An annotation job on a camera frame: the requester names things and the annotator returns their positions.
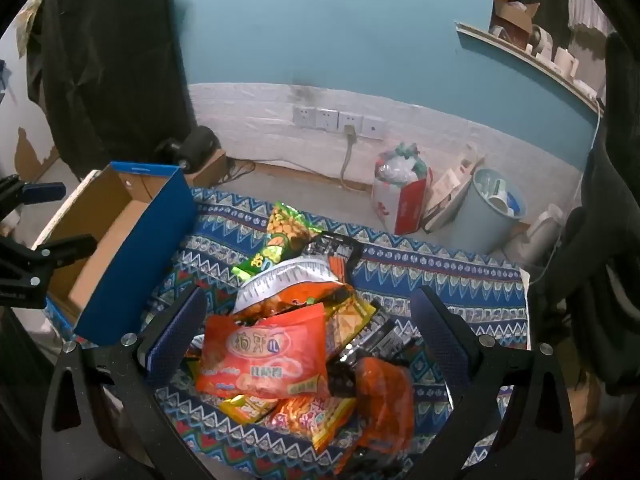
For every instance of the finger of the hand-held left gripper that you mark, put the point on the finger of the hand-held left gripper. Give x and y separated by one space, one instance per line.
65 251
42 192

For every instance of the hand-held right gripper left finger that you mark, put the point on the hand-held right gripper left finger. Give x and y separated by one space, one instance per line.
175 335

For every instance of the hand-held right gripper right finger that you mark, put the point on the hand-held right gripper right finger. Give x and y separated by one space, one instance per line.
440 335

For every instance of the blue cardboard box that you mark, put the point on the blue cardboard box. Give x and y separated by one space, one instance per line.
145 240

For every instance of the plain orange snack packet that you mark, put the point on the plain orange snack packet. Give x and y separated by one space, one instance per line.
385 400

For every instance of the red orange snack packet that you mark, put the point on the red orange snack packet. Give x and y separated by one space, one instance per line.
260 355

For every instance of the long yellow snack packet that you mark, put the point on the long yellow snack packet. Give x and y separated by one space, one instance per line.
350 320

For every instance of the small yellow snack packet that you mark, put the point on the small yellow snack packet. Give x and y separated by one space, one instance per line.
245 407

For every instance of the silver white snack packet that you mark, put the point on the silver white snack packet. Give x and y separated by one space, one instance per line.
285 277

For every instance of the large black snack packet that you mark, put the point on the large black snack packet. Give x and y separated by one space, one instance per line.
330 250

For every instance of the green peanut snack packet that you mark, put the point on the green peanut snack packet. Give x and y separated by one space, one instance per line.
280 235

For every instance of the yellow orange snack packet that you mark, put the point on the yellow orange snack packet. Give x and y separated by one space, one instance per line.
310 417

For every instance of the blue patterned cloth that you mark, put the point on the blue patterned cloth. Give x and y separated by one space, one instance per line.
450 270

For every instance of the light blue trash bin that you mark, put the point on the light blue trash bin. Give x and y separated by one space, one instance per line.
480 225

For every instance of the red white bag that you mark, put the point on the red white bag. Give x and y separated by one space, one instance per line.
405 205

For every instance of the white kettle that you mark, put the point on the white kettle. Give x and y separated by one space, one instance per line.
542 232

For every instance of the black hanging cloth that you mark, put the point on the black hanging cloth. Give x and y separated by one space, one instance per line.
110 60

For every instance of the flattened cardboard packaging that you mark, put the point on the flattened cardboard packaging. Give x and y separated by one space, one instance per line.
445 185

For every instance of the black round device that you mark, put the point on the black round device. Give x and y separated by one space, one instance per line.
197 145

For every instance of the small brown cardboard box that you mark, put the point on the small brown cardboard box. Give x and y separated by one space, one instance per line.
212 170

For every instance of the white window ledge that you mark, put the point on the white window ledge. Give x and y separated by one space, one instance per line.
525 57

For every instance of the white box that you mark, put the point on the white box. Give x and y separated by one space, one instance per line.
565 62

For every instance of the open cardboard box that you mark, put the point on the open cardboard box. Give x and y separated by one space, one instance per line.
515 16

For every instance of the white curtain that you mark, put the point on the white curtain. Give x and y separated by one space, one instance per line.
585 5

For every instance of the white wall socket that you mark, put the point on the white wall socket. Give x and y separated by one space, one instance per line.
303 116
326 119
373 127
350 119

